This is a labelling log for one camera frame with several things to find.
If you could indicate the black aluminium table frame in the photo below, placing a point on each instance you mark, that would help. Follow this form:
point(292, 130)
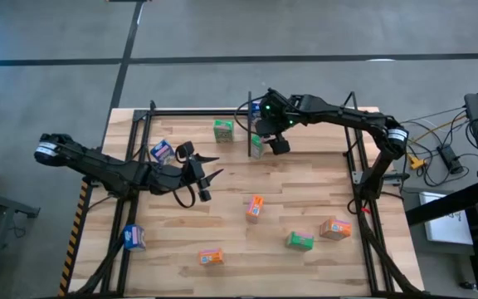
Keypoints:
point(197, 112)

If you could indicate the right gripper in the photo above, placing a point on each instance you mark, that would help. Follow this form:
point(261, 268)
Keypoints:
point(274, 112)

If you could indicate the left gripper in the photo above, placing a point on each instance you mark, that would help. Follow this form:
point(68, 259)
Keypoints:
point(177, 178)

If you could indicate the black desk beam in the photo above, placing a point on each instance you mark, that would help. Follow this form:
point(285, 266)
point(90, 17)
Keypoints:
point(446, 204)

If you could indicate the orange Mini Wheats cereal box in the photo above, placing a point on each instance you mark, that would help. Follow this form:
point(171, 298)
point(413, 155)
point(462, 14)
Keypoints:
point(211, 256)
point(335, 229)
point(255, 209)

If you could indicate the black power adapter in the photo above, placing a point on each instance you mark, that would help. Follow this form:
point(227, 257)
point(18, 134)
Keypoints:
point(450, 160)

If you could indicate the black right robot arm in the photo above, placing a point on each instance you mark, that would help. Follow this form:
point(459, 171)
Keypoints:
point(347, 116)

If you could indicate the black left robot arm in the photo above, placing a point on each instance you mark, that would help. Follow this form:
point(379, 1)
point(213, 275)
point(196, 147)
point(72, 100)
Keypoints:
point(98, 166)

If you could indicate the white board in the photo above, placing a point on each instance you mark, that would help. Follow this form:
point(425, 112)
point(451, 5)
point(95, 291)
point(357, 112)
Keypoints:
point(446, 228)

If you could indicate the small red tag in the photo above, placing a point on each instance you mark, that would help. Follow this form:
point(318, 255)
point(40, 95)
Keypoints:
point(363, 210)

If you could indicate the green Apple Jacks cereal box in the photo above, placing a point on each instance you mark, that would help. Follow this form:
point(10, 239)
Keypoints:
point(299, 241)
point(223, 132)
point(257, 148)

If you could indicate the yellow black hazard tape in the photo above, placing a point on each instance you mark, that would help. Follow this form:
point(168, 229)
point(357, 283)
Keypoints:
point(73, 236)

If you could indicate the black shelf divider post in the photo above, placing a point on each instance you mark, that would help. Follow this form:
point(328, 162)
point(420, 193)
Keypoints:
point(249, 145)

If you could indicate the grey metal bracket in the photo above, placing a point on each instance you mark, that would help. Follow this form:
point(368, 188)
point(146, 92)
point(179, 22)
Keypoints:
point(357, 177)

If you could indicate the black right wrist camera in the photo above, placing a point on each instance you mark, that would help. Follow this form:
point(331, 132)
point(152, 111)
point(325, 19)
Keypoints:
point(280, 146)

